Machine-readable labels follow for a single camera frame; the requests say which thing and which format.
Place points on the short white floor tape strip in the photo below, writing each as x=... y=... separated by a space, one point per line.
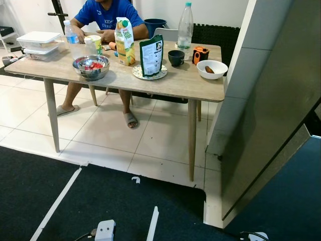
x=152 y=226

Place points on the yellow green juice carton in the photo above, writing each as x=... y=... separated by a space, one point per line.
x=125 y=45

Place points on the yellow instant noodle cup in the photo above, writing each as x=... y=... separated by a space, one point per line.
x=93 y=44

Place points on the dark blue bucket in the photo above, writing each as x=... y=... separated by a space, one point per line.
x=154 y=26

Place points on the patterned round plate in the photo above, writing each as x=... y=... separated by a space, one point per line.
x=137 y=74

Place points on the person in blue shirt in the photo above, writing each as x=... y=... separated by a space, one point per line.
x=108 y=15

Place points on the dark ceramic cup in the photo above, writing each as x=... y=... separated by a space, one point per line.
x=176 y=59

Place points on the dark blue carpet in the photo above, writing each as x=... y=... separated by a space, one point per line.
x=110 y=211

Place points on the light wooden table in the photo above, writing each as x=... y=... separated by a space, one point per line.
x=165 y=83

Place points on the white lidded food container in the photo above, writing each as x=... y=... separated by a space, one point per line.
x=37 y=37

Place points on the black foam wall mat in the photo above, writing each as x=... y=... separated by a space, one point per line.
x=220 y=35

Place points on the large clear water bottle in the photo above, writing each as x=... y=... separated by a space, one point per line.
x=185 y=30

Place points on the grey chair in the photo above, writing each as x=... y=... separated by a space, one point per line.
x=168 y=34

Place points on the dark green standing pouch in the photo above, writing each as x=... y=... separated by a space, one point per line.
x=151 y=57

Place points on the long white floor tape strip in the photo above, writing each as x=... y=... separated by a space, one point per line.
x=55 y=204

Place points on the steel bowl of strawberries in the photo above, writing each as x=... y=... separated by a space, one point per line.
x=90 y=74

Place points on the brown sausage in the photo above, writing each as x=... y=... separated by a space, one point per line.
x=209 y=70

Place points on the small white floor tape piece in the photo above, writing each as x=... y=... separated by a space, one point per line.
x=136 y=179

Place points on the white ceramic bowl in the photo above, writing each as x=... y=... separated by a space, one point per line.
x=217 y=73

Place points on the clear lidded food container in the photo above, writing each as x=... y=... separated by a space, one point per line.
x=42 y=54

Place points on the black metal stand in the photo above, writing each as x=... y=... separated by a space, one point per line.
x=56 y=9

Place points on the grey two-door fridge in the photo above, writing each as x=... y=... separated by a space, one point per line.
x=281 y=100

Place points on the small blue-label water bottle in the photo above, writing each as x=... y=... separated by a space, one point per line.
x=71 y=37

